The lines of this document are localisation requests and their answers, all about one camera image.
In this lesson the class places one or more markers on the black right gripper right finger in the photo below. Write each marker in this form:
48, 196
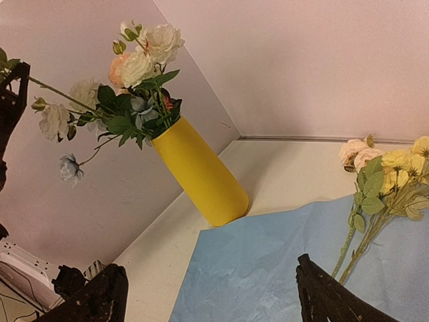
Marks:
322, 298

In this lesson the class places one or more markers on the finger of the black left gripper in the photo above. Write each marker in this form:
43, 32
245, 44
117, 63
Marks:
13, 103

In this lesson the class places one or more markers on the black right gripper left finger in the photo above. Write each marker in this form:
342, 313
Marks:
103, 298

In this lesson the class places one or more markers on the peach rose stem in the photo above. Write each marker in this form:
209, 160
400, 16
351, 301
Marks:
50, 90

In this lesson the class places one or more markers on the blue wrapping paper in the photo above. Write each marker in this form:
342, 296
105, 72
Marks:
246, 270

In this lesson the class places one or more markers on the yellow flower stem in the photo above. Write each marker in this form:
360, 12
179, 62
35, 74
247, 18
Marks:
404, 193

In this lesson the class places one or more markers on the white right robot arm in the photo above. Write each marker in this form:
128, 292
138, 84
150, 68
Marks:
30, 268

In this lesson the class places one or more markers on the yellow vase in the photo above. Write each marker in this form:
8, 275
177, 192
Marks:
210, 185

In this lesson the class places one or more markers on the blue and pink flower bunch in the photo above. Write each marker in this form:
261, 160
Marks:
137, 105

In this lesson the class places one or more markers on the pale pink rose stem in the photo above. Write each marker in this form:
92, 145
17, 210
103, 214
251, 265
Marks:
360, 157

